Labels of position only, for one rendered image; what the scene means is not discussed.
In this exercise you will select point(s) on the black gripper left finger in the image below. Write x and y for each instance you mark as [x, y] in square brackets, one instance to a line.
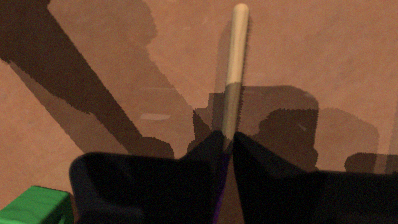
[177, 189]

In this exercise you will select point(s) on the wooden stick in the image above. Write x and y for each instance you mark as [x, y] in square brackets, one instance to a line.
[237, 49]

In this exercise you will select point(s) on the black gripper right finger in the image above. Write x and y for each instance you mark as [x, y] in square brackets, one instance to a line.
[274, 191]

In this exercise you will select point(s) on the green wooden block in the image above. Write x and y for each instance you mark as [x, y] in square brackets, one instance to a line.
[39, 205]

